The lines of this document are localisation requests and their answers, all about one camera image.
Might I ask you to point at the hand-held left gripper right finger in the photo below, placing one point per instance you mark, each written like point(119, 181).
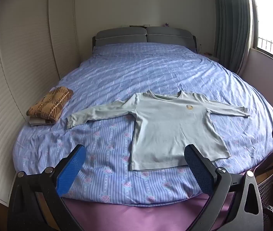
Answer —
point(198, 170)

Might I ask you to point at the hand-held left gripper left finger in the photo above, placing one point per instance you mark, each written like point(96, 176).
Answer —
point(70, 170)

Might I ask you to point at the light green long-sleeve shirt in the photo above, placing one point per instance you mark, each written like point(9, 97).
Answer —
point(175, 125)

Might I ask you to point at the brown plaid folded garment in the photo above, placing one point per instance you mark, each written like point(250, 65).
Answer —
point(49, 103)

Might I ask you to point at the purple bed sheet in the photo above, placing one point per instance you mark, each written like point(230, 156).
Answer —
point(139, 219)

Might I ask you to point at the white nightstand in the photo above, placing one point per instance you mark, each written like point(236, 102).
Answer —
point(212, 58)

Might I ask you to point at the bed with floral striped sheet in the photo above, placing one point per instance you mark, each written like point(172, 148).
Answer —
point(136, 72)

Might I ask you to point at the green curtain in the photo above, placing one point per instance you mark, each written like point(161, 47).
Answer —
point(230, 16)

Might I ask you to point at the grey headboard cushion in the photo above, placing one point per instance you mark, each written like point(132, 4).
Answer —
point(120, 36)
point(167, 35)

